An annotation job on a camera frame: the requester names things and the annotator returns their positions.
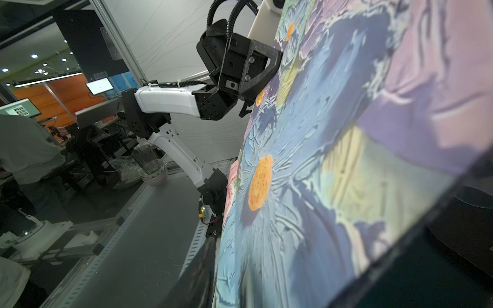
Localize person in grey shirt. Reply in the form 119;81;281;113
1;115;69;223

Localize slotted cable duct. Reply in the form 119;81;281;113
179;222;208;277

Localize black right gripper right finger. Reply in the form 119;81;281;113
328;148;492;307

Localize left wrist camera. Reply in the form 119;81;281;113
247;0;285;47

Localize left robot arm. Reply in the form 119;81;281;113
122;1;284;216

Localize floral print paper bag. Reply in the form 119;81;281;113
213;1;492;307

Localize green felt table mat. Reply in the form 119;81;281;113
358;219;492;307

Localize stacked bowls outside cell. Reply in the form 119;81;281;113
131;145;168;187

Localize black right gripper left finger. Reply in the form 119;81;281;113
158;237;217;308

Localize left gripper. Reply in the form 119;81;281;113
196;19;282;118

